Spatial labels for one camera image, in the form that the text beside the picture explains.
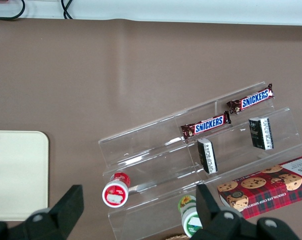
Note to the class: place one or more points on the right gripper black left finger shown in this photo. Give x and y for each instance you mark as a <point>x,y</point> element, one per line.
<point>66,207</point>

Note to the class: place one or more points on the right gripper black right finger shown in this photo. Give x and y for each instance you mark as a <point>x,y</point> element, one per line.
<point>216,222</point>

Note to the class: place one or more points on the oval light wicker basket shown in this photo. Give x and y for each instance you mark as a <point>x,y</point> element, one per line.
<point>177,237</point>

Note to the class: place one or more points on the beige plastic tray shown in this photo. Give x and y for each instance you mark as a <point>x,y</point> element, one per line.
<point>16,175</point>

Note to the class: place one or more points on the green lid yogurt cup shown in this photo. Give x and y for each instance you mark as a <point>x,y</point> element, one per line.
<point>188,217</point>

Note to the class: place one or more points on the red lid yogurt cup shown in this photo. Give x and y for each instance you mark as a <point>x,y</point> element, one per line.
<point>115,192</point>

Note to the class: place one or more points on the red tartan cookie box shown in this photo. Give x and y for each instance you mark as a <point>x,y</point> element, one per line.
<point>266,195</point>

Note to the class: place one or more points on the small black box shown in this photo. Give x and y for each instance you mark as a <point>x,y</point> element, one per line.
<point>261,133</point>
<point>207,156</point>

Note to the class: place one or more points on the clear acrylic stepped display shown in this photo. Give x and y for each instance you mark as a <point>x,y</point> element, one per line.
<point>153,160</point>

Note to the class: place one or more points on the Snickers chocolate bar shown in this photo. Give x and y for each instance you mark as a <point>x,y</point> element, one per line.
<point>253,99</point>
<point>206,125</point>

